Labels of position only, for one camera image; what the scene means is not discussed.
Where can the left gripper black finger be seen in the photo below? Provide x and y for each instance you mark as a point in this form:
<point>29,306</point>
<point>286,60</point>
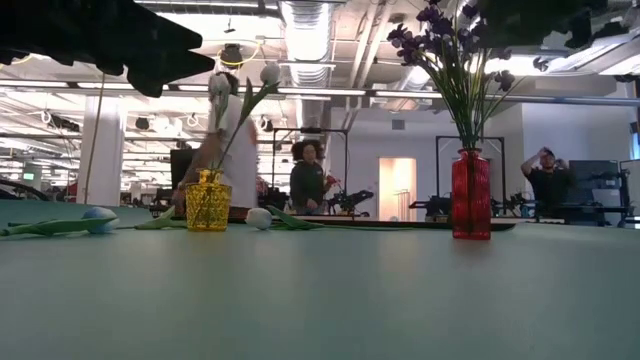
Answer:
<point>160,32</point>
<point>180,61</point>

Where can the black overhead camera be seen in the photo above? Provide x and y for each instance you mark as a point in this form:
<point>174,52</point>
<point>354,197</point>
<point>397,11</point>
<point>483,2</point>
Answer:
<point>231,54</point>

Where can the white artificial tulip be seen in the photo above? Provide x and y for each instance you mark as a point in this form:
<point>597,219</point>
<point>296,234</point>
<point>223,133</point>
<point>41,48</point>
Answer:
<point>220,84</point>
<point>270,74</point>
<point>258,218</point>

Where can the white pillar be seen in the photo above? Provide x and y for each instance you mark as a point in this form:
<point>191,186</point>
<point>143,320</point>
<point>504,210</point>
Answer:
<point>107,150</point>

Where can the green table mat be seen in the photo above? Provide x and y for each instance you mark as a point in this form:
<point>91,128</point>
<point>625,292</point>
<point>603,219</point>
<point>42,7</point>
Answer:
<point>320,300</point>

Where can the silver ceiling air duct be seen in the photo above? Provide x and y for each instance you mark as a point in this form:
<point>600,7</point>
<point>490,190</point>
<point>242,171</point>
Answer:
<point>306,40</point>

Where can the dark monitor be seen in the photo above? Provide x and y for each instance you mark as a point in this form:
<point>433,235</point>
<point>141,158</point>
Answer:
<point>595,175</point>

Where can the black background frame stand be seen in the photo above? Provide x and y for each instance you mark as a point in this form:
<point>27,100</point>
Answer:
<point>310,130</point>

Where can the blue tulip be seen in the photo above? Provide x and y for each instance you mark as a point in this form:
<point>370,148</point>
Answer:
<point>100,212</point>

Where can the green exit sign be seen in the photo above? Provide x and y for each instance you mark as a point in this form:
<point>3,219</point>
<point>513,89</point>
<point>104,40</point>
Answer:
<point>28,176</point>

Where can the black background robot arms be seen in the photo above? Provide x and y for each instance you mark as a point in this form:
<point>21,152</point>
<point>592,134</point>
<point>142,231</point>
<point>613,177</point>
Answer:
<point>350,200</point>

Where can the black monitor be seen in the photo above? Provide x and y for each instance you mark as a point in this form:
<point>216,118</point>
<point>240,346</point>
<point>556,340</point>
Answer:
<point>181,167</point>

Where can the yellow glass vase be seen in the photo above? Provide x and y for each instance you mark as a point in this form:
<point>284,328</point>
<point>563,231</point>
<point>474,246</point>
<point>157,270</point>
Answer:
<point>207,205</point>

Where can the person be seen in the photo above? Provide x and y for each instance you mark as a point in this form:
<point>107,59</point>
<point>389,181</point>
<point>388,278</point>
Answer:
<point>306,185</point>
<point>240,160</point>
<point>547,185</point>

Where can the red flower bouquet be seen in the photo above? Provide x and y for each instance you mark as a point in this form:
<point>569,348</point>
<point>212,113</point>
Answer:
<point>332,181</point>

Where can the red glass vase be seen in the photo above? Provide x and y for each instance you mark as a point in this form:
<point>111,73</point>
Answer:
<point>471,200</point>

